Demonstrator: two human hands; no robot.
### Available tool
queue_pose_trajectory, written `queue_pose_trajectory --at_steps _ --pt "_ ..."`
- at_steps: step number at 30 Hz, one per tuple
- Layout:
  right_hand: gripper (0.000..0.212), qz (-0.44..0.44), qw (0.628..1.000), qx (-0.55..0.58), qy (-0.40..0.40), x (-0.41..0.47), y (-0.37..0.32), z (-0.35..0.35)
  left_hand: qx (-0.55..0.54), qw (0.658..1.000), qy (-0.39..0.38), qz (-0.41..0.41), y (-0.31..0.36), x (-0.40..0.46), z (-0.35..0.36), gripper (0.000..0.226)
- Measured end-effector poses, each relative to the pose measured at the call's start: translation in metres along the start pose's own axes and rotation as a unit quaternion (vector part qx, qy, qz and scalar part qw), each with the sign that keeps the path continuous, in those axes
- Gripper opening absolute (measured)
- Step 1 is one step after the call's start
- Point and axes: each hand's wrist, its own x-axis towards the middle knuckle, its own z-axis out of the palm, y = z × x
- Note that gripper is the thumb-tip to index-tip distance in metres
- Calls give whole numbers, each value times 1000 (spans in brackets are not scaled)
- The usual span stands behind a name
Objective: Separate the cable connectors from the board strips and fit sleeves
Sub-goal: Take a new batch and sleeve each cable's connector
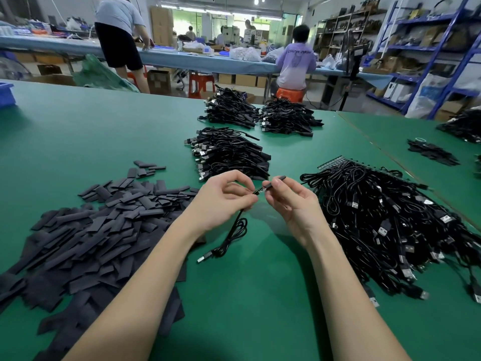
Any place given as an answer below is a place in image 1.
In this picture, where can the white plastic bag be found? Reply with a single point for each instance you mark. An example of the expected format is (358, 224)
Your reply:
(427, 97)

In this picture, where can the red plastic stool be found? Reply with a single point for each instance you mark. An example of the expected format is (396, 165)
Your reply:
(201, 85)

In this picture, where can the person's left forearm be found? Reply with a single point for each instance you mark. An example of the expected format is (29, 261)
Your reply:
(128, 304)

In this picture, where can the blue plastic bin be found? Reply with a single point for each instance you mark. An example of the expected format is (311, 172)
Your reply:
(6, 95)

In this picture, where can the black tripod stand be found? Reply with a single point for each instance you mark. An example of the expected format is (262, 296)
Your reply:
(353, 62)

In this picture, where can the green plastic bag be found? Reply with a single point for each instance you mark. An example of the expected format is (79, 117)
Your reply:
(104, 75)

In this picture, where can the person's right hand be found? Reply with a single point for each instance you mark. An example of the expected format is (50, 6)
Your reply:
(297, 210)

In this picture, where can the black heat shrink sleeve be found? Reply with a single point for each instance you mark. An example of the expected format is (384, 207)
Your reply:
(275, 181)

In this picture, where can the small upright cardboard box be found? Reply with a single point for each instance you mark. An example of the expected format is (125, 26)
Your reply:
(159, 82)

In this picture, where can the dark storage shelf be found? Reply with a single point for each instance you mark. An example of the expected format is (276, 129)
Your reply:
(344, 27)

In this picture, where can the long blue work table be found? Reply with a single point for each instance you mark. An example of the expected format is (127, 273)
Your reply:
(45, 47)

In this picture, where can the open cardboard box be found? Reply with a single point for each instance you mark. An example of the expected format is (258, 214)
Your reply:
(54, 79)

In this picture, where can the pile of black sleeve strips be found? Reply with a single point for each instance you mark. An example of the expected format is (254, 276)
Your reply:
(83, 244)

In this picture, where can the orange plastic stool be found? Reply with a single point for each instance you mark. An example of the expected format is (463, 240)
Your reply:
(290, 95)

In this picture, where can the person's right forearm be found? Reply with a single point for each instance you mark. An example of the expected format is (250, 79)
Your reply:
(357, 308)

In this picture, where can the blue metal shelving rack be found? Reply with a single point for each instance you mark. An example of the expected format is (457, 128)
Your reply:
(422, 18)

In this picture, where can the person's left hand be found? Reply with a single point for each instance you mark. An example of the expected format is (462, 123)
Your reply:
(218, 199)

